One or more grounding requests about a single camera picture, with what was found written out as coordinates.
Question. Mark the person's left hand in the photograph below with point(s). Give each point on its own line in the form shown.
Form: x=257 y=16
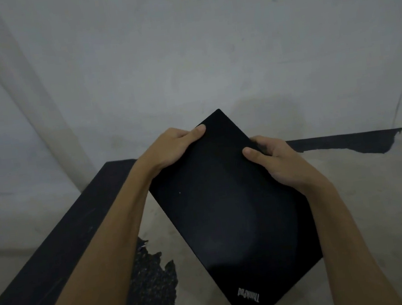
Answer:
x=171 y=147

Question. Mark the person's right hand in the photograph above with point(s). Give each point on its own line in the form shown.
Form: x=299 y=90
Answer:
x=282 y=162

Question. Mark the person's left thumb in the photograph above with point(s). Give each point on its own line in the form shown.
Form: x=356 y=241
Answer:
x=193 y=135

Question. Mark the person's right thumb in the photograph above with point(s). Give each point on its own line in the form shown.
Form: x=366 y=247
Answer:
x=254 y=157

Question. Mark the black laptop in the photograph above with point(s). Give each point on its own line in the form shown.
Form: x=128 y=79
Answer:
x=232 y=220

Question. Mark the person's right forearm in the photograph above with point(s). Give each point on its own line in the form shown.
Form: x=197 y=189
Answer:
x=349 y=245

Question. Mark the person's left forearm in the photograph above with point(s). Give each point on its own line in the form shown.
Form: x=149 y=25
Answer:
x=100 y=259

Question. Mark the white pipe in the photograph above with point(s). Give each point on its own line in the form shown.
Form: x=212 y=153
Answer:
x=27 y=95

